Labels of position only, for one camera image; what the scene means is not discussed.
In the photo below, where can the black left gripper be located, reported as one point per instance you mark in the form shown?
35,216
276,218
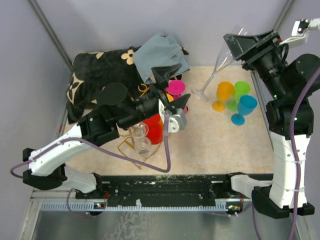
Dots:
163,74

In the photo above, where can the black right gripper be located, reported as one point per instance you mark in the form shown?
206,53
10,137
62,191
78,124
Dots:
240,44

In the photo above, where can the magenta wine glass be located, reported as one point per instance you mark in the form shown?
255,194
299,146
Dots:
176,88

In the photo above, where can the orange yellow wine glass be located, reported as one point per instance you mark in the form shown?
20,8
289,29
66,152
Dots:
169,97

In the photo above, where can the clear wine glass back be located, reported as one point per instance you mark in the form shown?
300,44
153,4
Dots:
223,60

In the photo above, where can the clear wine glass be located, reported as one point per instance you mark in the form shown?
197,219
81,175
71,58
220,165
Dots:
143,146
139,130
223,60

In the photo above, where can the green wine glass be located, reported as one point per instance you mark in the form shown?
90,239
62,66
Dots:
240,88

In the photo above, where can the blue wine glass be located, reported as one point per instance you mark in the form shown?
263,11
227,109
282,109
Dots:
245,106

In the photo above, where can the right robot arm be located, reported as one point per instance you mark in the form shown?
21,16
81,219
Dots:
290,120

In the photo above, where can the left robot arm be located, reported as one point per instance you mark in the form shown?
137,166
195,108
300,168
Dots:
47,167

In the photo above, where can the red wine glass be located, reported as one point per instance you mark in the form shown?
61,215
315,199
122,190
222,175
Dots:
155,129

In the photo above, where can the clear wine glass middle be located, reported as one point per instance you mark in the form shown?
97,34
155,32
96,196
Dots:
139,130

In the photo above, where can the clear wine glass front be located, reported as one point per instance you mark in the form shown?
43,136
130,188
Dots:
143,146

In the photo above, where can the grey blue folded cloth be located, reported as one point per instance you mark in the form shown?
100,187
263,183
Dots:
159,51

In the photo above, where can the black cream flower blanket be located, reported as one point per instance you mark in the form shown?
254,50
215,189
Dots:
93,71

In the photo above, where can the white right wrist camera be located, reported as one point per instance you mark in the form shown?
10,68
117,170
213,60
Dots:
300,32

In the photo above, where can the gold wire glass rack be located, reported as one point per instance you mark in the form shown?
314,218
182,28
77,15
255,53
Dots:
130,142

